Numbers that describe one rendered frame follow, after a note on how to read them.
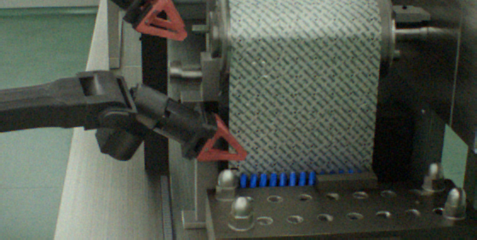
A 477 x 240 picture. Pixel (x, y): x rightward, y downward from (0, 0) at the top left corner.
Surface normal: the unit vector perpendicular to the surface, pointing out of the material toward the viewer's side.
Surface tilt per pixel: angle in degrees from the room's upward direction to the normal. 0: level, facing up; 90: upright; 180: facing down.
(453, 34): 90
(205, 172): 90
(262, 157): 90
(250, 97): 90
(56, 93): 27
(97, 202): 0
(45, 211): 0
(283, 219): 0
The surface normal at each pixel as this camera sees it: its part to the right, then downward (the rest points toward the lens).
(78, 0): 0.11, 0.33
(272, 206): 0.01, -0.94
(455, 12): -0.99, 0.02
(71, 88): 0.21, -0.70
